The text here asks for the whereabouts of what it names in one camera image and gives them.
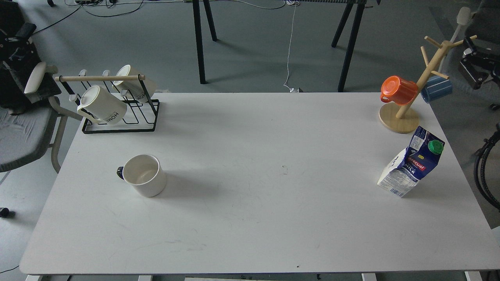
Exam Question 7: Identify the white mug with black handle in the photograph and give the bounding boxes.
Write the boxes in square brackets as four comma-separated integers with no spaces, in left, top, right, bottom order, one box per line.
[116,154,167,197]

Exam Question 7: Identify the blue white milk carton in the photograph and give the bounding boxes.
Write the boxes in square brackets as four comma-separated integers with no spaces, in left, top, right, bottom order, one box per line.
[377,126,445,197]

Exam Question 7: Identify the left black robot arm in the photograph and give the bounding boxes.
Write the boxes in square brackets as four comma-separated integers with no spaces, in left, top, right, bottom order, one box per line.
[1,23,61,115]

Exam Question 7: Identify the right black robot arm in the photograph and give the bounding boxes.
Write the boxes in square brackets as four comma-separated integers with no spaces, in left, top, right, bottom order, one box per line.
[458,37,500,91]

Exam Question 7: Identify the black table trestle legs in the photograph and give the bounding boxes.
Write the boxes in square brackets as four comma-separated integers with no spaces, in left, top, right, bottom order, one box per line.
[189,0,367,92]

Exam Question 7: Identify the orange mug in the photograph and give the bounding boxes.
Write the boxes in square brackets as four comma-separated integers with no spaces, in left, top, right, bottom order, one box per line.
[380,75,418,106]

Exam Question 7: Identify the wooden mug tree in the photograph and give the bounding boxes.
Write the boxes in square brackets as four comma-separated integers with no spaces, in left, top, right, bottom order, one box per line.
[379,36,463,134]

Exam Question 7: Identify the cream mug front on rack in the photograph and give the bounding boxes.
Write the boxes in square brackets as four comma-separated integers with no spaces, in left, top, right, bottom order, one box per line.
[77,85,127,124]

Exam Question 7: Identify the blue mug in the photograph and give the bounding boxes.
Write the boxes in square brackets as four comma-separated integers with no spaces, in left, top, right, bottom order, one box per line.
[420,75,452,104]

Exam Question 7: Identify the grey office chair right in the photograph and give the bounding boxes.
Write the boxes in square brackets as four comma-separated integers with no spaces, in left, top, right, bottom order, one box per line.
[451,0,500,46]

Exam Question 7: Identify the white floor cable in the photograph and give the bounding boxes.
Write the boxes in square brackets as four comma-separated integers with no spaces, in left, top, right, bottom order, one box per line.
[283,4,300,93]

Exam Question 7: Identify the black wire mug rack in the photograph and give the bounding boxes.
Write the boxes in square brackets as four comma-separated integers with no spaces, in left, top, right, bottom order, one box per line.
[55,75,160,135]

